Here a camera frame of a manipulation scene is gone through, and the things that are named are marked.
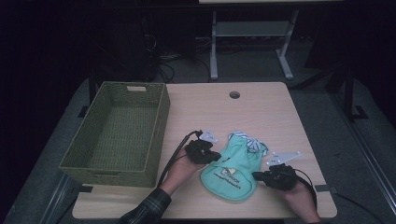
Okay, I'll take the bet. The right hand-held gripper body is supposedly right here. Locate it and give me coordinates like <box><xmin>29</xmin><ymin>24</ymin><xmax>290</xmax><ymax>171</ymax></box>
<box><xmin>264</xmin><ymin>150</ymin><xmax>302</xmax><ymax>191</ymax></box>

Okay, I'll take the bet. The mint green striped pet shirt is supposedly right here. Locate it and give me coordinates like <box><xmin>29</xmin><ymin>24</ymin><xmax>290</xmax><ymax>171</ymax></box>
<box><xmin>200</xmin><ymin>130</ymin><xmax>269</xmax><ymax>202</ymax></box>

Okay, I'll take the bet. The grey metal table frame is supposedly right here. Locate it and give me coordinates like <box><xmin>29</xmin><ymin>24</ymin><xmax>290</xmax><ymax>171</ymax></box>
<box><xmin>209</xmin><ymin>8</ymin><xmax>300</xmax><ymax>81</ymax></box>

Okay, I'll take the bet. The aluminium floor rail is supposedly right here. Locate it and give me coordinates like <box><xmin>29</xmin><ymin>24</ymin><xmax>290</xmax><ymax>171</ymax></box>
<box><xmin>330</xmin><ymin>92</ymin><xmax>396</xmax><ymax>217</ymax></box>
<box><xmin>40</xmin><ymin>173</ymin><xmax>75</xmax><ymax>224</ymax></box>

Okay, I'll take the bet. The black metal stand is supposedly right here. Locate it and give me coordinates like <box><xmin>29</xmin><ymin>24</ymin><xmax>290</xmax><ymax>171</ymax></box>
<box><xmin>323</xmin><ymin>63</ymin><xmax>370</xmax><ymax>122</ymax></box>

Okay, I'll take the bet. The hand-held gripper black cable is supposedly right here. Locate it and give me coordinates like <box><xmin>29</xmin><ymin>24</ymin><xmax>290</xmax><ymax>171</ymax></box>
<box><xmin>293</xmin><ymin>168</ymin><xmax>318</xmax><ymax>209</ymax></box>
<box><xmin>157</xmin><ymin>130</ymin><xmax>204</xmax><ymax>188</ymax></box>

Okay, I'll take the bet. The right hand-held gripper black cable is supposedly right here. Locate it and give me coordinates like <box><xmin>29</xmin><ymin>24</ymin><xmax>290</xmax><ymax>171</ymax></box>
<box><xmin>293</xmin><ymin>168</ymin><xmax>318</xmax><ymax>209</ymax></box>

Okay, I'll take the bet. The tangle of black floor cables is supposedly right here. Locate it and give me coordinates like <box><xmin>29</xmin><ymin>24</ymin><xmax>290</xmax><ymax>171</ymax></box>
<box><xmin>153</xmin><ymin>52</ymin><xmax>211</xmax><ymax>84</ymax></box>

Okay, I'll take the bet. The left hand-held gripper black cable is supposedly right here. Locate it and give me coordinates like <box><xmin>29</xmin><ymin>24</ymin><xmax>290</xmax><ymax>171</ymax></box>
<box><xmin>157</xmin><ymin>130</ymin><xmax>204</xmax><ymax>188</ymax></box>

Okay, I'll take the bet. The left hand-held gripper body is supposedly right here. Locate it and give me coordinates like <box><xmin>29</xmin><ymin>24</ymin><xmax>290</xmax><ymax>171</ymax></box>
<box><xmin>185</xmin><ymin>130</ymin><xmax>219</xmax><ymax>165</ymax></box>

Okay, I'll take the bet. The green woven basket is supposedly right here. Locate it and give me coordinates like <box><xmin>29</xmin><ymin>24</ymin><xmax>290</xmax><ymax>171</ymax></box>
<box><xmin>59</xmin><ymin>81</ymin><xmax>171</xmax><ymax>189</ymax></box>

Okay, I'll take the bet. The person's right hand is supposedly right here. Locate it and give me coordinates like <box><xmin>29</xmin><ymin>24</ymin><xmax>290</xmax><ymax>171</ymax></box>
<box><xmin>281</xmin><ymin>181</ymin><xmax>318</xmax><ymax>215</ymax></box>

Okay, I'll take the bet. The thin black floor cable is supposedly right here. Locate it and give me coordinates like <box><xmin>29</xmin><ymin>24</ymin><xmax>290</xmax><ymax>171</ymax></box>
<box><xmin>334</xmin><ymin>192</ymin><xmax>379</xmax><ymax>224</ymax></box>

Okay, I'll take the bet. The person's left hand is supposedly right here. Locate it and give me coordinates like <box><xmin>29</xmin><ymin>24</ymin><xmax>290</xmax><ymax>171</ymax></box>
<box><xmin>160</xmin><ymin>153</ymin><xmax>205</xmax><ymax>196</ymax></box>

